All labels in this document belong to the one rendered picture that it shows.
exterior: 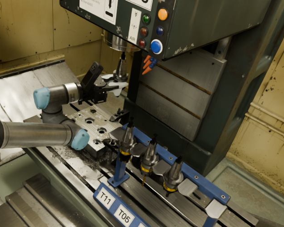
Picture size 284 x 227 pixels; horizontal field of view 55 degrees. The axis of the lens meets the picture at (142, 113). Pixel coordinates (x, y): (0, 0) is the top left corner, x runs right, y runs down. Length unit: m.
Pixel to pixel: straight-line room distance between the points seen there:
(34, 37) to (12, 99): 0.45
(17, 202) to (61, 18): 1.28
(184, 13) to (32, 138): 0.55
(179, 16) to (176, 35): 0.05
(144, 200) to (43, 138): 0.57
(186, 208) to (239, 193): 0.69
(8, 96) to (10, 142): 1.20
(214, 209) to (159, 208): 0.39
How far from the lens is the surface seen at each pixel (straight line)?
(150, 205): 1.26
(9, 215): 1.48
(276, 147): 1.87
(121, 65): 1.11
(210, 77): 1.39
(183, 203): 1.31
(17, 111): 1.96
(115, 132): 1.07
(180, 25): 0.70
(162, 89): 1.59
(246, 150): 1.96
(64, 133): 0.96
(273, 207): 1.98
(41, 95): 1.03
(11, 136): 0.83
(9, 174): 1.74
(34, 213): 1.43
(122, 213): 1.17
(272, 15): 1.29
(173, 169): 0.92
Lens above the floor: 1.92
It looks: 36 degrees down
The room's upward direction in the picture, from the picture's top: 12 degrees clockwise
